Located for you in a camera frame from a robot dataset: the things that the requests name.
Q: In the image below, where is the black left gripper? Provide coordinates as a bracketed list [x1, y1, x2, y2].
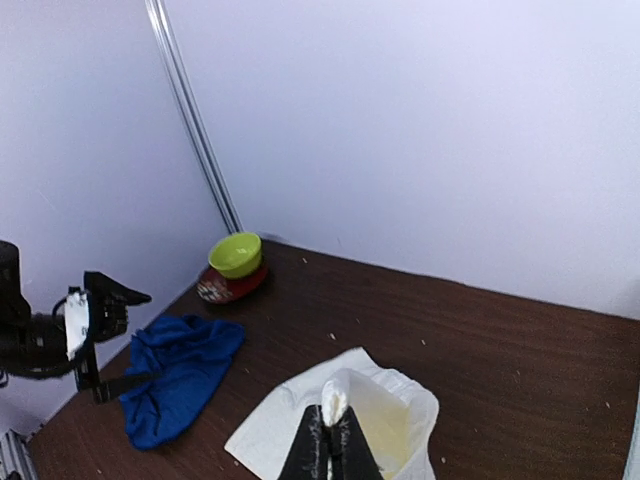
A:
[19, 271, 153, 404]

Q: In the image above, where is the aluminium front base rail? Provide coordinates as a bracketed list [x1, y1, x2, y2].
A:
[0, 430, 38, 480]

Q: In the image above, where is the white towel with blue emblem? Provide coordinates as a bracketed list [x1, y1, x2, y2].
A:
[225, 348, 439, 479]

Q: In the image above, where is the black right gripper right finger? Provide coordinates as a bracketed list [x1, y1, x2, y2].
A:
[327, 407, 383, 480]

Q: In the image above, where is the lime green plastic bowl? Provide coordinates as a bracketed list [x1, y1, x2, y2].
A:
[208, 232, 262, 280]

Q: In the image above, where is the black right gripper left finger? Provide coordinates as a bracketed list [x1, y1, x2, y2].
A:
[278, 405, 331, 480]

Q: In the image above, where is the left aluminium frame post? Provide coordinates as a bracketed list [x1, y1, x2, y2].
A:
[145, 0, 243, 234]

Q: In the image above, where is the red floral ceramic bowl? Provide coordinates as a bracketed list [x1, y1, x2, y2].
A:
[196, 263, 268, 305]

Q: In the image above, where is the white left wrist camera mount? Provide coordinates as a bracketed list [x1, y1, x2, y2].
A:
[64, 290, 90, 360]

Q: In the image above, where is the blue microfiber towel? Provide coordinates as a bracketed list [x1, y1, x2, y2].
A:
[120, 315, 246, 451]

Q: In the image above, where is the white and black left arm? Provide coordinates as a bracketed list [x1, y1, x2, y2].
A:
[1, 241, 158, 404]

